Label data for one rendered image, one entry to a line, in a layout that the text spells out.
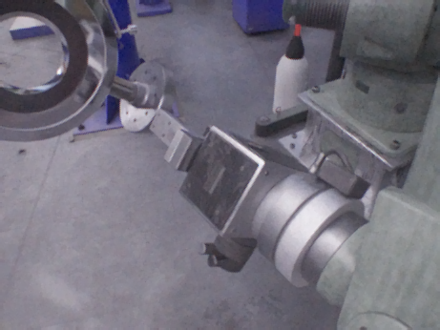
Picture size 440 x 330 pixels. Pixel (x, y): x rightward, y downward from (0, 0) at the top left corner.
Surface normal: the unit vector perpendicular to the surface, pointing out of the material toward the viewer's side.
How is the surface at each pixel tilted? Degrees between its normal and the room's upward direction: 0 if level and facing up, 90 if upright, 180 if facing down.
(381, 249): 72
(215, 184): 49
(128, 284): 0
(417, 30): 85
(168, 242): 0
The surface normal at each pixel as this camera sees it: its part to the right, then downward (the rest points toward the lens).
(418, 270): -0.79, 0.17
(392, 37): -0.45, 0.69
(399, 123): -0.22, 0.39
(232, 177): -0.66, -0.18
